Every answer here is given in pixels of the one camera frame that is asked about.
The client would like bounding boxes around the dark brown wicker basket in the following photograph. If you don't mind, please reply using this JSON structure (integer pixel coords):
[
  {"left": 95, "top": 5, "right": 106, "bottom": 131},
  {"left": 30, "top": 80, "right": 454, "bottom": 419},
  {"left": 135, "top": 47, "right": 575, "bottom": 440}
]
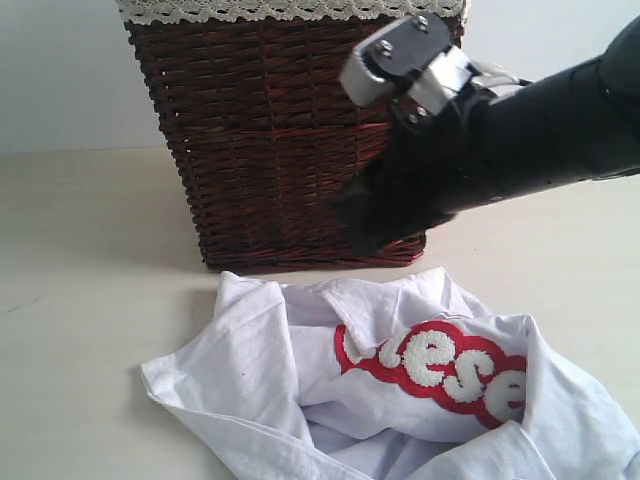
[{"left": 122, "top": 9, "right": 471, "bottom": 274}]

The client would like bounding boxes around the black and silver right gripper body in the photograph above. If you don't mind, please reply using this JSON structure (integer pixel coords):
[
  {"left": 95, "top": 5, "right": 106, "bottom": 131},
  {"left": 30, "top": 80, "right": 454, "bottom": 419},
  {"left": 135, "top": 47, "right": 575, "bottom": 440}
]
[{"left": 339, "top": 14, "right": 525, "bottom": 200}]

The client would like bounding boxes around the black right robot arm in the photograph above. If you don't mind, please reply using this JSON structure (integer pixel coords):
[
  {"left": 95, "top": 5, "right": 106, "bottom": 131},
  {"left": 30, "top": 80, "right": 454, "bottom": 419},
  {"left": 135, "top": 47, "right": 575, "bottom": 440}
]
[{"left": 331, "top": 13, "right": 639, "bottom": 254}]

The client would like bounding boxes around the white t-shirt with red logo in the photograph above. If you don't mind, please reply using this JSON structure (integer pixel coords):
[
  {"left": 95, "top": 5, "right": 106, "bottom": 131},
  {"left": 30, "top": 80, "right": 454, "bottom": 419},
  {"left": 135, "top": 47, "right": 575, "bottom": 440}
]
[{"left": 141, "top": 268, "right": 639, "bottom": 479}]

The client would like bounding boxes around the cream lace basket liner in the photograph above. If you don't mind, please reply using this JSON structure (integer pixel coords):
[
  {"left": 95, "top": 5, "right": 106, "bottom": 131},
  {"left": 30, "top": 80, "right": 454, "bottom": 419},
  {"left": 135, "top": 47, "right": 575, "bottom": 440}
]
[{"left": 116, "top": 0, "right": 470, "bottom": 25}]

